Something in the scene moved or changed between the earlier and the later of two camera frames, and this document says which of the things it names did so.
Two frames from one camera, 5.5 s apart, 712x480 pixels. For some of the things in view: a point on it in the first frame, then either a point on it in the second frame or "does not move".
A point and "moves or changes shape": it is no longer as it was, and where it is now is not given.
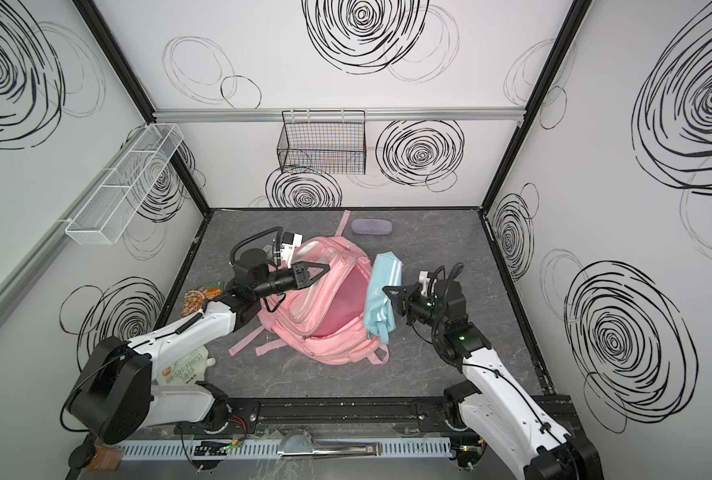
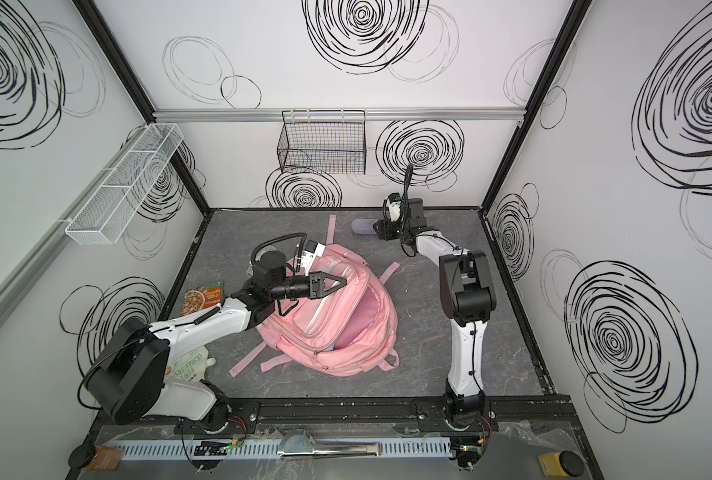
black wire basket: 323,142 does not move
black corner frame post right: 577,12 does not move
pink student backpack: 324,320 moves or changes shape
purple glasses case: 372,227 does not move
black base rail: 397,415 does not move
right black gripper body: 410,306 → 383,228
